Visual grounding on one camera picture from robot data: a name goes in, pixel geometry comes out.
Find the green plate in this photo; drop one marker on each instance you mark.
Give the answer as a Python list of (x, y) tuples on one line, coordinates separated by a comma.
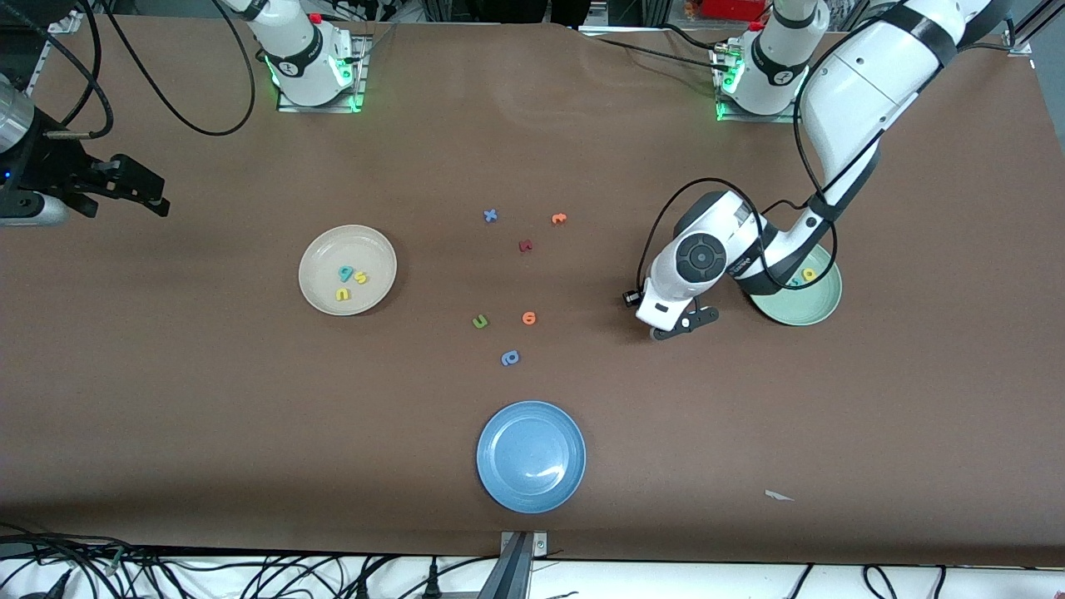
[(811, 304)]

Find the grey metal rack frame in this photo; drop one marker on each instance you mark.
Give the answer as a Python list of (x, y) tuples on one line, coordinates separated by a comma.
[(592, 10)]

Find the blue foam letter a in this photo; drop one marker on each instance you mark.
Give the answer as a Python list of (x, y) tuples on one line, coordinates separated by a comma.
[(505, 359)]

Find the aluminium frame corner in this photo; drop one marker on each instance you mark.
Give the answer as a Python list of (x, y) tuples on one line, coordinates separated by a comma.
[(1019, 42)]

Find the blue plate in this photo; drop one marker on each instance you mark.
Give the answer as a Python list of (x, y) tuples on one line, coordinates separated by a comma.
[(531, 457)]

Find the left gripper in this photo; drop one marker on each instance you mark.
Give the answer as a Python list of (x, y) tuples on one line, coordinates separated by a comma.
[(626, 297)]

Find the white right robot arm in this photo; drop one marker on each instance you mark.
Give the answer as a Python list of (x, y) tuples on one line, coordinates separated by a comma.
[(299, 58)]

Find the grey metal frame bracket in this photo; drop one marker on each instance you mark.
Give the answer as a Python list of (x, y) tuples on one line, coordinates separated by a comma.
[(520, 566)]

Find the white paper scrap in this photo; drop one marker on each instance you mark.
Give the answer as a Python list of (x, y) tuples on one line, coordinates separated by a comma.
[(778, 496)]

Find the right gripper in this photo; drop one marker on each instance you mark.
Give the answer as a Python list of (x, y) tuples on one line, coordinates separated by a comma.
[(52, 170)]

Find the beige brown plate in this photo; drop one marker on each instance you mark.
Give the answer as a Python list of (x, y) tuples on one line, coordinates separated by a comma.
[(366, 245)]

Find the aluminium frame rail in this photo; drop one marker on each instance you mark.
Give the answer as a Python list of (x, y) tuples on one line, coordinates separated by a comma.
[(62, 23)]

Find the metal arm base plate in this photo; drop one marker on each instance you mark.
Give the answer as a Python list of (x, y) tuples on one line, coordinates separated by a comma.
[(761, 118), (320, 108)]

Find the brown table cover sheet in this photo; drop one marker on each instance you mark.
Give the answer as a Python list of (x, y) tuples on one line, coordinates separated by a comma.
[(250, 416)]

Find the black power plug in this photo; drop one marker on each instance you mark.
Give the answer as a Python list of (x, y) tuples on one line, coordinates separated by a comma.
[(433, 581)]

